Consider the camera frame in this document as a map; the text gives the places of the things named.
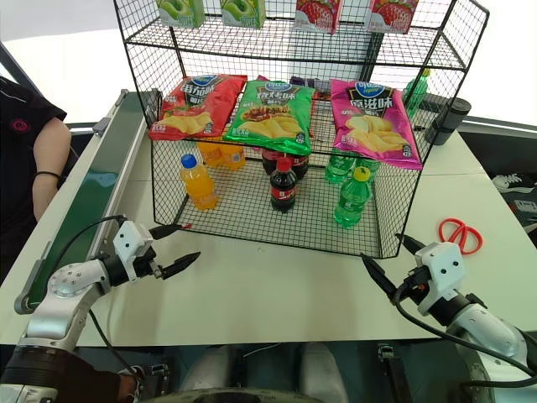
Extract orange soda bottle blue cap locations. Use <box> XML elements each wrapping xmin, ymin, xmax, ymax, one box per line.
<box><xmin>180</xmin><ymin>154</ymin><xmax>220</xmax><ymax>211</ymax></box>

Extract red handled scissors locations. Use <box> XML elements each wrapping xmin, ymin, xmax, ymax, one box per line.
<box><xmin>438</xmin><ymin>217</ymin><xmax>484</xmax><ymax>255</ymax></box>

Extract red potato chips bag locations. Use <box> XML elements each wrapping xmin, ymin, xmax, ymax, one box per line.
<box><xmin>148</xmin><ymin>73</ymin><xmax>248</xmax><ymax>142</ymax></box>

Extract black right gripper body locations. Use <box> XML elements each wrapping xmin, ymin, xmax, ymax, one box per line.
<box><xmin>394</xmin><ymin>265</ymin><xmax>428</xmax><ymax>306</ymax></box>

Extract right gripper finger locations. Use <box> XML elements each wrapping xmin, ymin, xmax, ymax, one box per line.
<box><xmin>361</xmin><ymin>254</ymin><xmax>398</xmax><ymax>297</ymax></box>
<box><xmin>394</xmin><ymin>233</ymin><xmax>425</xmax><ymax>255</ymax></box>

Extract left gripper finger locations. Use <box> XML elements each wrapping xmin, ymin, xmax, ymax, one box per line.
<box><xmin>149</xmin><ymin>224</ymin><xmax>185</xmax><ymax>241</ymax></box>
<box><xmin>160</xmin><ymin>251</ymin><xmax>202</xmax><ymax>280</ymax></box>

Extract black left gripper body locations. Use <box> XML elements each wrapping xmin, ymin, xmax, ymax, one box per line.
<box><xmin>133</xmin><ymin>247</ymin><xmax>164</xmax><ymax>281</ymax></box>

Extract pink potato chips bag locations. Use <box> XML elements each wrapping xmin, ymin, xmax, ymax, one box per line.
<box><xmin>330</xmin><ymin>78</ymin><xmax>424</xmax><ymax>171</ymax></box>

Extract black cylindrical tumbler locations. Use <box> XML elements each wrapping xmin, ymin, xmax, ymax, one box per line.
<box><xmin>442</xmin><ymin>98</ymin><xmax>473</xmax><ymax>131</ymax></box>

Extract purple snack packet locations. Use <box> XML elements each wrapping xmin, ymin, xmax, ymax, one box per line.
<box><xmin>289</xmin><ymin>75</ymin><xmax>332</xmax><ymax>92</ymax></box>

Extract cola bottle red cap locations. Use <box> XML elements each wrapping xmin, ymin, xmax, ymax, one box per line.
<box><xmin>269</xmin><ymin>157</ymin><xmax>300</xmax><ymax>214</ymax></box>

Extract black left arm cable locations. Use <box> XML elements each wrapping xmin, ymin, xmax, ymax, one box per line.
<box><xmin>44</xmin><ymin>214</ymin><xmax>139</xmax><ymax>379</ymax></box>

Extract green apple juice carton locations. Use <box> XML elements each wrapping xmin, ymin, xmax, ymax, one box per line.
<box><xmin>155</xmin><ymin>0</ymin><xmax>206</xmax><ymax>29</ymax></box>
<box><xmin>220</xmin><ymin>0</ymin><xmax>267</xmax><ymax>29</ymax></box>

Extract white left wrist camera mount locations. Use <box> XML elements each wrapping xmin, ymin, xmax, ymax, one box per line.
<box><xmin>112</xmin><ymin>221</ymin><xmax>155</xmax><ymax>282</ymax></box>

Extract grey rounded shape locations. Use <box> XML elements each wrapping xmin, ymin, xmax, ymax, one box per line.
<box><xmin>298</xmin><ymin>342</ymin><xmax>350</xmax><ymax>403</ymax></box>

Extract strawberry milk carton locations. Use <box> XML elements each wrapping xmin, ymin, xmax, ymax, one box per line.
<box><xmin>367</xmin><ymin>0</ymin><xmax>420</xmax><ymax>34</ymax></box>
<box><xmin>292</xmin><ymin>0</ymin><xmax>341</xmax><ymax>35</ymax></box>

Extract black wire mesh rack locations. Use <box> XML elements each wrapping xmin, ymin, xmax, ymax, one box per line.
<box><xmin>112</xmin><ymin>0</ymin><xmax>491</xmax><ymax>258</ymax></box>

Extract green soda bottle yellow cap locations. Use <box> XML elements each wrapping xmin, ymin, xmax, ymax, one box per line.
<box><xmin>333</xmin><ymin>166</ymin><xmax>373</xmax><ymax>229</ymax></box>

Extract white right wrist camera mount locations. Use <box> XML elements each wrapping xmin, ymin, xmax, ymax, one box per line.
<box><xmin>413</xmin><ymin>242</ymin><xmax>467</xmax><ymax>317</ymax></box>

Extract person in black shirt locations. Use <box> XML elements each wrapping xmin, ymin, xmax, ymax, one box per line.
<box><xmin>0</xmin><ymin>75</ymin><xmax>68</xmax><ymax>253</ymax></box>

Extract green conveyor belt silver frame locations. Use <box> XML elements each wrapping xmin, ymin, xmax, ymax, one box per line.
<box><xmin>14</xmin><ymin>88</ymin><xmax>163</xmax><ymax>316</ymax></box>

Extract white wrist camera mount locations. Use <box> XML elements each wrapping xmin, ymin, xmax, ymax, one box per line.
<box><xmin>413</xmin><ymin>242</ymin><xmax>467</xmax><ymax>317</ymax></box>
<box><xmin>112</xmin><ymin>221</ymin><xmax>155</xmax><ymax>282</ymax></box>

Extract green potato chips bag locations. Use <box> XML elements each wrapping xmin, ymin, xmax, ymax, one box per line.
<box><xmin>222</xmin><ymin>79</ymin><xmax>316</xmax><ymax>155</ymax></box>

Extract black white sneaker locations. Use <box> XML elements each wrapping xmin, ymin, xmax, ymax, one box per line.
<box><xmin>490</xmin><ymin>171</ymin><xmax>526</xmax><ymax>194</ymax></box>

